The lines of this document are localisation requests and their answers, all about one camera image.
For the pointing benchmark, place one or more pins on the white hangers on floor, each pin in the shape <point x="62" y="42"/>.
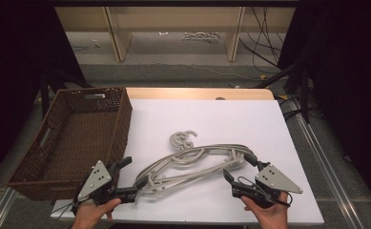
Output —
<point x="201" y="36"/>

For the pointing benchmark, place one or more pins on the brown wicker basket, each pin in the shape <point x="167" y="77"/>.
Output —
<point x="78" y="136"/>

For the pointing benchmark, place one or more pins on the person's left hand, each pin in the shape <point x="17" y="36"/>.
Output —
<point x="92" y="214"/>

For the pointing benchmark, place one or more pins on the person's right hand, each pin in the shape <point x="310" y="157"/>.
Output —
<point x="265" y="216"/>

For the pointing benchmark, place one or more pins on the grey plastic clothes hanger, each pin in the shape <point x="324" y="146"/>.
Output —
<point x="186" y="159"/>
<point x="218" y="148"/>
<point x="173" y="183"/>

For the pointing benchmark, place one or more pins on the white table cover sheet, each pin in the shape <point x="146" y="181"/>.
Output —
<point x="205" y="120"/>

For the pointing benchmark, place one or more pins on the light wooden shelf unit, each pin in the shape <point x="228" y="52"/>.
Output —
<point x="173" y="19"/>

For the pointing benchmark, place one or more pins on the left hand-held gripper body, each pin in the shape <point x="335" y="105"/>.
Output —
<point x="95" y="181"/>

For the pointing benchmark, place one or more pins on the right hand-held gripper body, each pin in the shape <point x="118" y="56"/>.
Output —
<point x="273" y="183"/>

